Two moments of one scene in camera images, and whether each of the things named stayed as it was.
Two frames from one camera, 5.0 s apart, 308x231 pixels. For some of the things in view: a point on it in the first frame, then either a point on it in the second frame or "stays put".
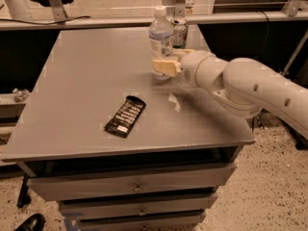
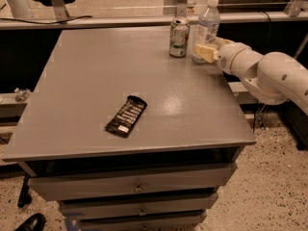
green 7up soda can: (179, 32) stays put
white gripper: (190, 66) → (226, 58)
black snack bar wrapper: (125, 116) stays put
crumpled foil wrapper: (20, 95) stays put
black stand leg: (24, 198) stays put
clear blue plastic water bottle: (161, 40) → (209, 26)
